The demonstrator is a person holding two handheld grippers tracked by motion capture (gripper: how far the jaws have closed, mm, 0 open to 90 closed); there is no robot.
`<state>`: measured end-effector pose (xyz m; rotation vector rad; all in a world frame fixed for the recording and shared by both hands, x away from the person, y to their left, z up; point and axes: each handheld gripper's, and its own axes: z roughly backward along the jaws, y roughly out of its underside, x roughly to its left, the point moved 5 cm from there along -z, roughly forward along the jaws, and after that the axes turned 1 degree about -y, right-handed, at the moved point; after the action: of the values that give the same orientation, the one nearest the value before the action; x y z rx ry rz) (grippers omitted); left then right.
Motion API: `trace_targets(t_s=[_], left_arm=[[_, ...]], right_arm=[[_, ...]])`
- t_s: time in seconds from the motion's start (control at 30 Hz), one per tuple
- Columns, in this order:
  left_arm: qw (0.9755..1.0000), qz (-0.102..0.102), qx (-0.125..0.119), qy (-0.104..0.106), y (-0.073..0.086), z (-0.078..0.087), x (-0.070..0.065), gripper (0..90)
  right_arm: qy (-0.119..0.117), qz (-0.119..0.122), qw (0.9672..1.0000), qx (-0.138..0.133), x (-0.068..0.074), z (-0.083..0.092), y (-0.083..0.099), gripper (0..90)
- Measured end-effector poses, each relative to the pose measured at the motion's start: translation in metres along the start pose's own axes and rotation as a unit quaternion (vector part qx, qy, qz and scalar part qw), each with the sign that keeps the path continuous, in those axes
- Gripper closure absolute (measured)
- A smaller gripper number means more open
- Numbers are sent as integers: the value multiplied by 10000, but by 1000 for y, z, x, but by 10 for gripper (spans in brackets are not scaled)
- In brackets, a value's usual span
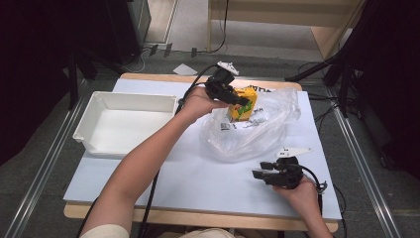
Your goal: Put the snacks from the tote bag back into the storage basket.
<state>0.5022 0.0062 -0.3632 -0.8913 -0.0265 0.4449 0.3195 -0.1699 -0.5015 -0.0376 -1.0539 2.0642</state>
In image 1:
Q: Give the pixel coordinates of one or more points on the white plastic bin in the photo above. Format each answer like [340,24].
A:
[125,125]

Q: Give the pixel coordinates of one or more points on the dark cabinet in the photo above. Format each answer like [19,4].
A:
[132,29]

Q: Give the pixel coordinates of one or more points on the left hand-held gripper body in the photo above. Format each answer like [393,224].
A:
[219,84]

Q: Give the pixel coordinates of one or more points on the yellow drink carton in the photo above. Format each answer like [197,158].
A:
[246,111]

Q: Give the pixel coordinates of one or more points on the clear printed plastic bag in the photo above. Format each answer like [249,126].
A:
[251,142]

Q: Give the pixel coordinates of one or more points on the wooden table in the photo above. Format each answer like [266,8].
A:
[214,220]

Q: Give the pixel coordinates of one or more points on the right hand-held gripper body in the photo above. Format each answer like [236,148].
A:
[285,175]

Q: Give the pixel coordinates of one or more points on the pale blue table sheet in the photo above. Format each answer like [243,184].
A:
[198,185]

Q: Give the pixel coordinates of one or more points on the metal floor rail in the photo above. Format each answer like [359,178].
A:
[366,172]
[43,168]

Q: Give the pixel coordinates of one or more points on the black curtain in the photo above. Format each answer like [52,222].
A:
[393,82]
[33,66]

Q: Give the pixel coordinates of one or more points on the person's left hand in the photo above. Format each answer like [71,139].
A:
[196,105]

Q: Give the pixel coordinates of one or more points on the person's beige sleeve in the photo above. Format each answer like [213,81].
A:
[105,232]

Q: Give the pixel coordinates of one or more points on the white paper sheet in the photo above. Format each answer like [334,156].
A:
[185,70]

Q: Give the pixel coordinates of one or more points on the person's beige clothing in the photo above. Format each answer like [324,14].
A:
[208,233]

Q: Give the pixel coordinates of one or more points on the person's right hand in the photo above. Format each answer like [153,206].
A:
[298,198]

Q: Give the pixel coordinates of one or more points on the wooden shelf unit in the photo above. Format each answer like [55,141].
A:
[264,16]

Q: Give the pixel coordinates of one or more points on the small black floor block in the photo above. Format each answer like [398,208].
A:
[153,49]
[168,49]
[194,51]

